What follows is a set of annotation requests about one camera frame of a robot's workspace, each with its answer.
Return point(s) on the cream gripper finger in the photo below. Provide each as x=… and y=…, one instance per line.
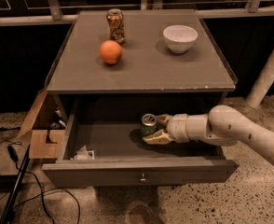
x=163, y=120
x=158, y=138

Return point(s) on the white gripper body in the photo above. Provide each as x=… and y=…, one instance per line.
x=177, y=128

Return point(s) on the green soda can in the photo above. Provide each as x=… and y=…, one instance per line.
x=149, y=124

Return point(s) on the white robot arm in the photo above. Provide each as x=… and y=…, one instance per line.
x=222, y=126

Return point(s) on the round metal drawer knob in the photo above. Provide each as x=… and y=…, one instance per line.
x=143, y=179

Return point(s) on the grey open top drawer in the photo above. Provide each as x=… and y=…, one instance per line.
x=110, y=125

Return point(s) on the white paper scrap in drawer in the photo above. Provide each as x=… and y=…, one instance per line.
x=84, y=154

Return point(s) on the gold soda can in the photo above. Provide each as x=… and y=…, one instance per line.
x=115, y=21

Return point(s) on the grey cabinet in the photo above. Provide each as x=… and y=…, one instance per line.
x=147, y=65

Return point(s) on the white ceramic bowl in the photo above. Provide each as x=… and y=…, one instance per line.
x=179, y=38

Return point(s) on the orange fruit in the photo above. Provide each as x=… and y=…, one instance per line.
x=110, y=52

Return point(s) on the open cardboard box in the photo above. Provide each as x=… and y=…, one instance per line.
x=42, y=123

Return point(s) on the black plug connector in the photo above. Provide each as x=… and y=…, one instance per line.
x=12, y=153

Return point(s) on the metal window railing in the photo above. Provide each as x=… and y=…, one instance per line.
x=50, y=13

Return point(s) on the black flat bar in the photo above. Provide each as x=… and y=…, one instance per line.
x=8, y=213

